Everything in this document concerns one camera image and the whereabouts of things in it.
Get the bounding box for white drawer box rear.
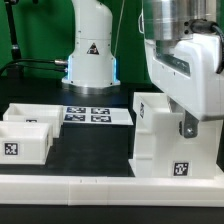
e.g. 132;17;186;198
3;103;63;138

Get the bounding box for grey camera cable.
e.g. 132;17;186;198
188;18;224;75

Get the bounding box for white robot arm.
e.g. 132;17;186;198
62;0;224;138

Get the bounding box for white drawer cabinet frame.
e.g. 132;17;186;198
129;92;222;179

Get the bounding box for black stand pole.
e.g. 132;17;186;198
4;0;24;79

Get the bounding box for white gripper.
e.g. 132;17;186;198
145;34;224;138

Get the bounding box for white drawer box front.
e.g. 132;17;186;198
0;121;53;165

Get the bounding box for white L-shaped fence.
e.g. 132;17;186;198
0;175;224;207

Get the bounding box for fiducial marker sheet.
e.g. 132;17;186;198
63;106;133;125

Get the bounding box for black cables with connectors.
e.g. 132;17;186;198
0;58;69;76

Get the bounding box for white drawer box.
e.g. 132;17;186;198
0;121;53;165
3;103;63;138

